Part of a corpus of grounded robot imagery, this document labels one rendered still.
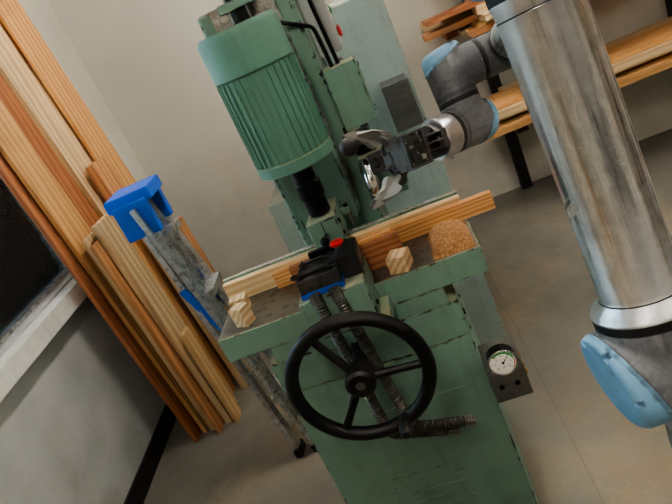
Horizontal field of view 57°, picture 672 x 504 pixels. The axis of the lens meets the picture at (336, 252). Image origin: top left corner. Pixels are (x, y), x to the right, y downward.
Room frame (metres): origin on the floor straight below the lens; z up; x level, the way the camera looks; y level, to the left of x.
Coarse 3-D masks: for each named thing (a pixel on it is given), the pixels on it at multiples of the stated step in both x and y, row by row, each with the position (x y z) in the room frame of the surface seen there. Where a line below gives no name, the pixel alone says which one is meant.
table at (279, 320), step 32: (416, 256) 1.20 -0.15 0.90; (448, 256) 1.13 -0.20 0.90; (480, 256) 1.11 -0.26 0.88; (288, 288) 1.33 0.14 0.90; (384, 288) 1.15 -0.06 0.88; (416, 288) 1.14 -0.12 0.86; (256, 320) 1.24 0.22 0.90; (288, 320) 1.20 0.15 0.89; (224, 352) 1.23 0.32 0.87; (256, 352) 1.21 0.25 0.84
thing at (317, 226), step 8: (328, 200) 1.40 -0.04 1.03; (336, 200) 1.39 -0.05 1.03; (336, 208) 1.34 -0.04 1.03; (320, 216) 1.31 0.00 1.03; (328, 216) 1.29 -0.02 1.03; (336, 216) 1.29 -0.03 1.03; (344, 216) 1.40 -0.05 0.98; (312, 224) 1.29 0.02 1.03; (320, 224) 1.28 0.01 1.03; (328, 224) 1.28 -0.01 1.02; (336, 224) 1.28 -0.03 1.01; (344, 224) 1.35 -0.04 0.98; (312, 232) 1.29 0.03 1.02; (320, 232) 1.28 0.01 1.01; (328, 232) 1.28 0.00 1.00; (336, 232) 1.28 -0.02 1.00; (344, 232) 1.29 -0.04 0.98; (312, 240) 1.29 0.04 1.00
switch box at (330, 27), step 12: (300, 0) 1.57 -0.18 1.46; (312, 0) 1.57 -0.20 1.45; (324, 0) 1.59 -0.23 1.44; (312, 12) 1.57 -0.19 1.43; (324, 12) 1.57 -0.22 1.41; (312, 24) 1.57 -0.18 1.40; (324, 24) 1.57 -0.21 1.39; (312, 36) 1.58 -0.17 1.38; (336, 36) 1.57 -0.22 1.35; (336, 48) 1.57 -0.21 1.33
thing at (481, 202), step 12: (456, 204) 1.27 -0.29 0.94; (468, 204) 1.26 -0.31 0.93; (480, 204) 1.26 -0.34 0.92; (492, 204) 1.25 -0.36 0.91; (420, 216) 1.30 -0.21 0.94; (432, 216) 1.28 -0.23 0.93; (444, 216) 1.27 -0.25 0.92; (456, 216) 1.27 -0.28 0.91; (468, 216) 1.26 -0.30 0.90; (396, 228) 1.29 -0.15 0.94; (408, 228) 1.29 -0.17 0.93; (420, 228) 1.28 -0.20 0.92; (408, 240) 1.29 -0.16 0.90; (276, 276) 1.35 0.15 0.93; (288, 276) 1.35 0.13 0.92
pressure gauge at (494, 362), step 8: (496, 344) 1.08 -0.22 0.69; (504, 344) 1.08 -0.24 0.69; (488, 352) 1.08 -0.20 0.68; (496, 352) 1.06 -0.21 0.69; (504, 352) 1.06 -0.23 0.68; (512, 352) 1.05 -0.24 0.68; (488, 360) 1.06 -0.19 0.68; (496, 360) 1.06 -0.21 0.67; (512, 360) 1.06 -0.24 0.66; (496, 368) 1.06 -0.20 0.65; (504, 368) 1.06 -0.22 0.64; (512, 368) 1.06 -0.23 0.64
